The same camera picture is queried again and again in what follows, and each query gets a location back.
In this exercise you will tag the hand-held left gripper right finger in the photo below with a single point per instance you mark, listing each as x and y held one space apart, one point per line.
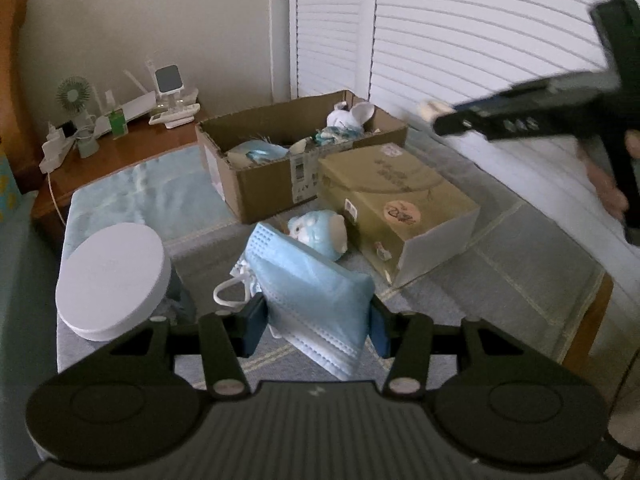
380 331

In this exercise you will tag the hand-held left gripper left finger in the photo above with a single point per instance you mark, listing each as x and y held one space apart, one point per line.
253 324

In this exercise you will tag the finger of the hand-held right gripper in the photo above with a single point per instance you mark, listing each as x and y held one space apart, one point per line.
470 117

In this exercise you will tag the cream fluffy item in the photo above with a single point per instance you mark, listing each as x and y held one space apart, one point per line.
432 109

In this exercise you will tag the blue face mask pack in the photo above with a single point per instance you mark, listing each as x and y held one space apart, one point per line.
310 295

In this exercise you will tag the plastic wrappers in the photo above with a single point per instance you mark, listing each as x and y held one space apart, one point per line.
336 135

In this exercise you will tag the brown cardboard box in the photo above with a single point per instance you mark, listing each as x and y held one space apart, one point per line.
260 185

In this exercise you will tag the person's right hand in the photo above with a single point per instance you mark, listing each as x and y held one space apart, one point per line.
602 180

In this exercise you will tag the wide white louvered door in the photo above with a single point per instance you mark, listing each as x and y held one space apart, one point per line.
475 40

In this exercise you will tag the olive cardboard box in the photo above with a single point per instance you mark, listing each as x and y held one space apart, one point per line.
400 195

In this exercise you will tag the blue and white plush toy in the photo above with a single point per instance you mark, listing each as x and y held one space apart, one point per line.
320 232

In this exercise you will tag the jar with white lid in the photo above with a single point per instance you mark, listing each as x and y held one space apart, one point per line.
112 280

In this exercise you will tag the light blue towel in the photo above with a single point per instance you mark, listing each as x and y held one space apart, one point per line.
150 195

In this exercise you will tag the narrow white louvered door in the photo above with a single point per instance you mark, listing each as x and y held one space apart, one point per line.
330 25

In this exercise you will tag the blue face mask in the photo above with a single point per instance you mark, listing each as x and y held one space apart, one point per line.
257 151

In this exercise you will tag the wooden nightstand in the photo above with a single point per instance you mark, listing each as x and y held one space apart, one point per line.
150 142

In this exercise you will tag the green spray bottle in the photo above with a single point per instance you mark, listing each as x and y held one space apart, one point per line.
117 122

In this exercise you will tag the white router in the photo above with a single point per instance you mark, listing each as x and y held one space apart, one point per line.
137 107

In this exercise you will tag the white power strip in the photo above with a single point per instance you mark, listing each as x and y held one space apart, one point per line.
55 156

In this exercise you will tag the white charger plug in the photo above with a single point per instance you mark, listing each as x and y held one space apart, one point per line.
55 132

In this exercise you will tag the yellow blue patterned pillow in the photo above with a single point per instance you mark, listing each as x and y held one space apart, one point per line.
7 190

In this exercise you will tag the small green desk fan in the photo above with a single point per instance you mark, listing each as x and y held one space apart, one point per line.
75 95

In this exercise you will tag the wooden headboard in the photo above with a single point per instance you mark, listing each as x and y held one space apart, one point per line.
10 85

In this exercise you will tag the wooden bed frame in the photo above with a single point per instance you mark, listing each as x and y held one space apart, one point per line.
590 315

